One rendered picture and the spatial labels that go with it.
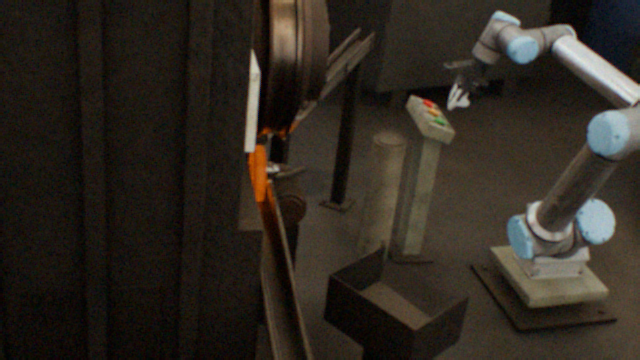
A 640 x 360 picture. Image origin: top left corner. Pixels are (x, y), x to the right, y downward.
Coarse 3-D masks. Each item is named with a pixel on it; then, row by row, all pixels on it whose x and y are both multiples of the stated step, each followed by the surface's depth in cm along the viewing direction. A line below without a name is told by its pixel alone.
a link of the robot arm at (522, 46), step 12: (504, 36) 292; (516, 36) 288; (528, 36) 287; (540, 36) 290; (504, 48) 292; (516, 48) 287; (528, 48) 287; (540, 48) 290; (516, 60) 289; (528, 60) 290
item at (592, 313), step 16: (480, 272) 340; (496, 272) 341; (496, 288) 331; (512, 288) 333; (512, 304) 324; (560, 304) 326; (576, 304) 328; (592, 304) 329; (512, 320) 316; (528, 320) 316; (544, 320) 317; (560, 320) 318; (576, 320) 319; (592, 320) 320; (608, 320) 322
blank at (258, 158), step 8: (256, 152) 237; (264, 152) 238; (256, 160) 236; (264, 160) 236; (256, 168) 235; (264, 168) 235; (256, 176) 235; (264, 176) 235; (256, 184) 235; (264, 184) 236; (256, 192) 237; (264, 192) 237
